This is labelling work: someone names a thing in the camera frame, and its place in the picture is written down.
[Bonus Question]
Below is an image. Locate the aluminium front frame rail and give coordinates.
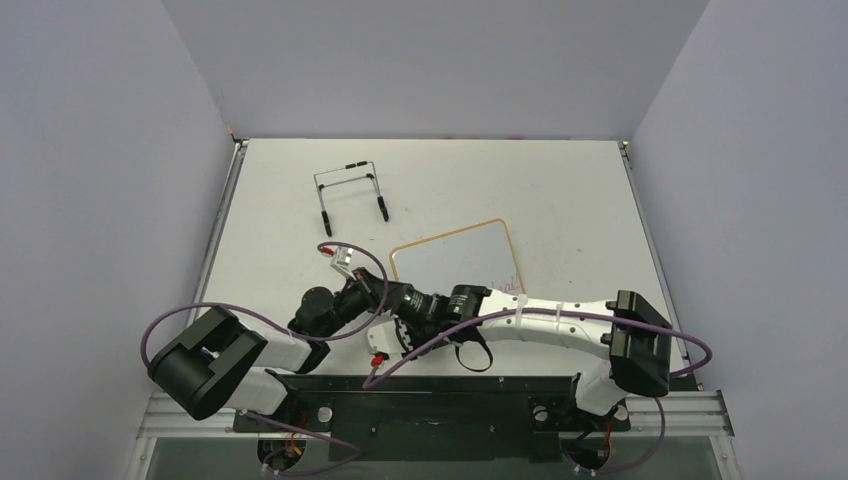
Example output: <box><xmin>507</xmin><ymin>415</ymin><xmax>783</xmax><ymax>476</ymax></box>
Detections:
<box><xmin>137</xmin><ymin>390</ymin><xmax>735</xmax><ymax>440</ymax></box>

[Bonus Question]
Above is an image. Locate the metal wire whiteboard stand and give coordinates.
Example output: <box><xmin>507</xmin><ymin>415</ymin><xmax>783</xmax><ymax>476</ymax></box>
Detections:
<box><xmin>312</xmin><ymin>160</ymin><xmax>391</xmax><ymax>238</ymax></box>

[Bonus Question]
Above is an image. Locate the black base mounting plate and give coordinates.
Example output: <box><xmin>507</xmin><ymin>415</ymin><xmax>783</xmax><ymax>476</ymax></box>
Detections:
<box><xmin>233</xmin><ymin>375</ymin><xmax>655</xmax><ymax>462</ymax></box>

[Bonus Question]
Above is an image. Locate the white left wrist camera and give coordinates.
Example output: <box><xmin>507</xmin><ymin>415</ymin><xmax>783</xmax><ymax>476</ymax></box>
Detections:
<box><xmin>322</xmin><ymin>246</ymin><xmax>355</xmax><ymax>278</ymax></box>

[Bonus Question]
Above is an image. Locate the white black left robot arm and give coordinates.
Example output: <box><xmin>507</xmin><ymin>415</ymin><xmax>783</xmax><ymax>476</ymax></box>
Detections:
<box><xmin>142</xmin><ymin>267</ymin><xmax>396</xmax><ymax>430</ymax></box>

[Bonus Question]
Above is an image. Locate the aluminium table edge rail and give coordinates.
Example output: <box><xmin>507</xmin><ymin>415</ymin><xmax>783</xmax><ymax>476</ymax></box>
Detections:
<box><xmin>618</xmin><ymin>140</ymin><xmax>665</xmax><ymax>281</ymax></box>

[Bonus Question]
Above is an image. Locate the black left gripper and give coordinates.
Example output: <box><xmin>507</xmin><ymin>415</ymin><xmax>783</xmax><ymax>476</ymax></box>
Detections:
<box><xmin>319</xmin><ymin>267</ymin><xmax>398</xmax><ymax>340</ymax></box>

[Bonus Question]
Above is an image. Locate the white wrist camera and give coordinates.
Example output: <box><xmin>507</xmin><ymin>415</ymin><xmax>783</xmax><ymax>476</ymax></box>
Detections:
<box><xmin>322</xmin><ymin>246</ymin><xmax>355</xmax><ymax>278</ymax></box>
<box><xmin>365</xmin><ymin>321</ymin><xmax>404</xmax><ymax>359</ymax></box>

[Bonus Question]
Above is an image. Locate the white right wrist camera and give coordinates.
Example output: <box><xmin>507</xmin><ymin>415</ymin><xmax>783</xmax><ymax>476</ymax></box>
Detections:
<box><xmin>365</xmin><ymin>321</ymin><xmax>404</xmax><ymax>359</ymax></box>

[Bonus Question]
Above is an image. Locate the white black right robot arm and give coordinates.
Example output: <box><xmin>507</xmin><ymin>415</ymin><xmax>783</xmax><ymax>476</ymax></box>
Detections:
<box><xmin>366</xmin><ymin>285</ymin><xmax>672</xmax><ymax>427</ymax></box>

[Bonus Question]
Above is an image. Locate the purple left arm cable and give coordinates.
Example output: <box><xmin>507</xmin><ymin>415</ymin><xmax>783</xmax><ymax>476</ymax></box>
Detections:
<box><xmin>139</xmin><ymin>241</ymin><xmax>390</xmax><ymax>478</ymax></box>

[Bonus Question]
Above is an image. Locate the yellow framed whiteboard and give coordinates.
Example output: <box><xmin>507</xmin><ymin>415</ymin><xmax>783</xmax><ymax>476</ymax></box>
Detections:
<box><xmin>390</xmin><ymin>218</ymin><xmax>524</xmax><ymax>295</ymax></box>

